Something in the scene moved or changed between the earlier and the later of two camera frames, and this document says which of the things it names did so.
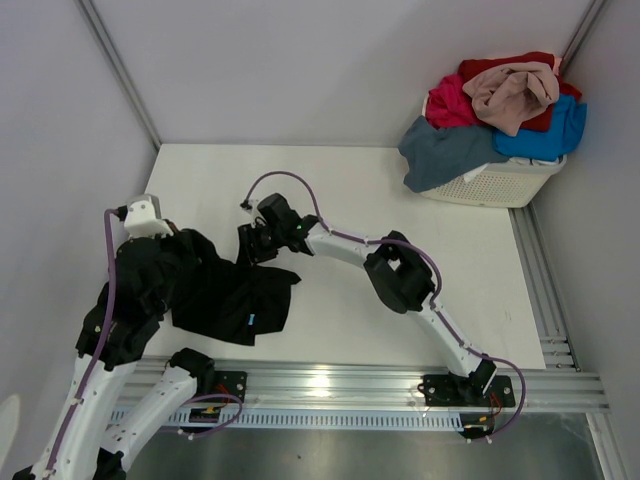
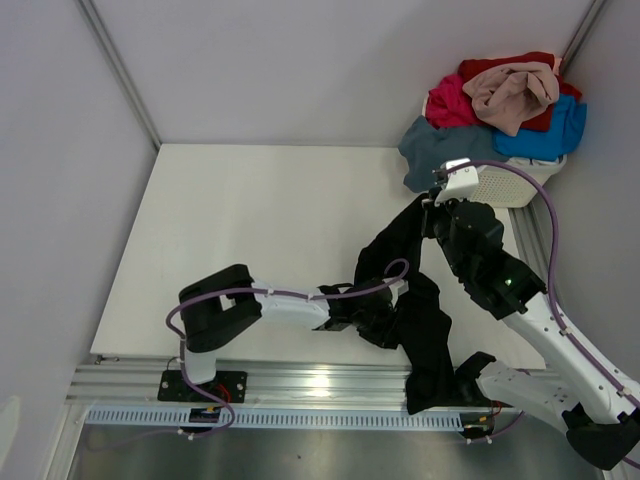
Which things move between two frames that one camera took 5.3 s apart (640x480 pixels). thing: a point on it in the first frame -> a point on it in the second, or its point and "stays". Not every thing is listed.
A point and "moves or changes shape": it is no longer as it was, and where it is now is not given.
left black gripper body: [167, 287] -> [375, 327]
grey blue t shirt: [433, 156] stays
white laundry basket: [499, 184] stays
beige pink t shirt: [506, 95] stays
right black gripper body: [265, 241] -> [436, 224]
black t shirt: [235, 302] moves or changes shape
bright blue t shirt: [564, 137] stays
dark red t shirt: [543, 119] stays
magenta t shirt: [450, 105] stays
